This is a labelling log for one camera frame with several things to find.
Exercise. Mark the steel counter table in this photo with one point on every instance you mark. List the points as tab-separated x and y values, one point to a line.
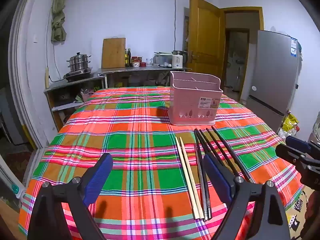
140	69

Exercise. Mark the steel steamer pot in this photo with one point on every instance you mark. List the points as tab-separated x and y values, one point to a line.
78	62

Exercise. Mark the printed floor mat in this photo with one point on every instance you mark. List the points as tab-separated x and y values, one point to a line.
297	205

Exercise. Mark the dark oil bottle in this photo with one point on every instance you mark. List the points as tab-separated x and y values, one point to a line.
129	58
126	58

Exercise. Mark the red lid sauce jar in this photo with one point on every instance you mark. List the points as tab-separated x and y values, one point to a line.
135	62

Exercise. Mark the green curtain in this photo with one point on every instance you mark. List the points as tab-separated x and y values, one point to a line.
58	17

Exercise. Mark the yellowed wall power strip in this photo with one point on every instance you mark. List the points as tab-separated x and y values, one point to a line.
46	77

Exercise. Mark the white lidded food container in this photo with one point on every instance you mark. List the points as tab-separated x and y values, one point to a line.
162	59

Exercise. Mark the white plastic bag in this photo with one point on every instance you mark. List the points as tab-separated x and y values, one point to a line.
283	133

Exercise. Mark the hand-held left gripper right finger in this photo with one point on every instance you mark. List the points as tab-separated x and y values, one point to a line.
216	177

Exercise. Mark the low metal shelf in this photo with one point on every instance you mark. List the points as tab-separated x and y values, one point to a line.
72	83

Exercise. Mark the yellow snack bag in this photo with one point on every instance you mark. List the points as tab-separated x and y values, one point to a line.
290	122

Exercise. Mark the silver metal chopstick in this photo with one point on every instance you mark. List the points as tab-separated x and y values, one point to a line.
201	192
207	205

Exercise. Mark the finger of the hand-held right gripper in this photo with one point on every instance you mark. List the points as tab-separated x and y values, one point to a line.
287	152
297	142

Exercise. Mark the clear drinking glass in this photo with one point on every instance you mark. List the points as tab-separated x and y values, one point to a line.
149	62

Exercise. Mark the white electric kettle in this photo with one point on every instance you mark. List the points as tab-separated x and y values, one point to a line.
178	60

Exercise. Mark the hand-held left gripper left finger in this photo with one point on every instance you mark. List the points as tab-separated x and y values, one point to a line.
100	172

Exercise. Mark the small pink storage basket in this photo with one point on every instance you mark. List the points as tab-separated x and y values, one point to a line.
87	97

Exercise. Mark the silver refrigerator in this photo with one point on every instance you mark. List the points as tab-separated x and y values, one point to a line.
272	75

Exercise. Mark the wooden door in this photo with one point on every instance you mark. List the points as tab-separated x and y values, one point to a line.
206	37

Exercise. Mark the wooden cutting board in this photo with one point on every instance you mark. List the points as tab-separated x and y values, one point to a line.
113	53

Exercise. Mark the pineapple print cloth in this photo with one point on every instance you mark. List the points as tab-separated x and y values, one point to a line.
315	127

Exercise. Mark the pink plastic utensil basket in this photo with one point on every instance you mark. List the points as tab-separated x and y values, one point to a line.
190	100

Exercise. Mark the black induction cooktop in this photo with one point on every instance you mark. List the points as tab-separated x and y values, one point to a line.
77	75

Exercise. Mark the plaid tablecloth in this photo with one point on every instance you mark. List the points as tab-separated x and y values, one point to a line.
130	135

